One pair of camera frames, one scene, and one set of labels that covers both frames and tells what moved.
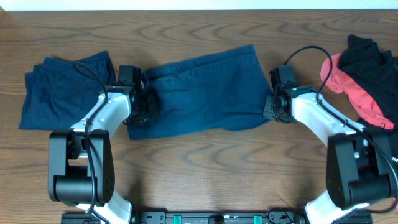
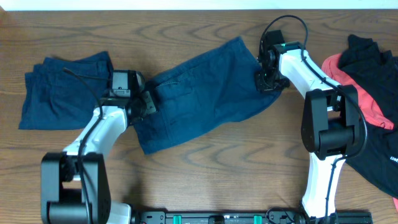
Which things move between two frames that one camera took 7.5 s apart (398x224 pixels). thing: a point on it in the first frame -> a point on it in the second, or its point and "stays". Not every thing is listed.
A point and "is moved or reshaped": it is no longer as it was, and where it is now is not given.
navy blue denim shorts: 221,90 is moved or reshaped
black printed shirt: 378,71 stays
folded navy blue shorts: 58,93 stays
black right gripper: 267,111 -> 263,88
